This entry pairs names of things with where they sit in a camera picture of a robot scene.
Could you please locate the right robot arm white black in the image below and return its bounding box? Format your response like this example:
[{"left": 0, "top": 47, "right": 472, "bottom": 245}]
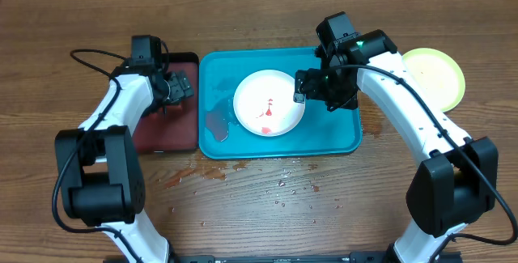
[{"left": 294, "top": 12, "right": 499, "bottom": 262}]

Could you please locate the black tray with red water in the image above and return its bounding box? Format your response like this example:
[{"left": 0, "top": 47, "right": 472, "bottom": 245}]
[{"left": 132, "top": 52, "right": 199, "bottom": 154}]

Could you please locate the yellow green plate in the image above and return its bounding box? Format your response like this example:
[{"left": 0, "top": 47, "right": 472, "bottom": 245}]
[{"left": 402, "top": 48, "right": 465, "bottom": 112}]

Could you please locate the white plate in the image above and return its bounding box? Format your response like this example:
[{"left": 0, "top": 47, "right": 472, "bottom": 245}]
[{"left": 233, "top": 70, "right": 305, "bottom": 137}]

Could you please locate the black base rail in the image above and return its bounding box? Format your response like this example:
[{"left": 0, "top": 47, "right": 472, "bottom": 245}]
[{"left": 170, "top": 251, "right": 386, "bottom": 263}]

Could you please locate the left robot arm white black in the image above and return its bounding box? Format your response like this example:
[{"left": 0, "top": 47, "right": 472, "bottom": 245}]
[{"left": 51, "top": 35, "right": 194, "bottom": 262}]

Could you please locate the teal plastic tray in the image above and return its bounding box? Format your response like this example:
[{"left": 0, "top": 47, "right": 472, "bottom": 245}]
[{"left": 198, "top": 47, "right": 363, "bottom": 159}]

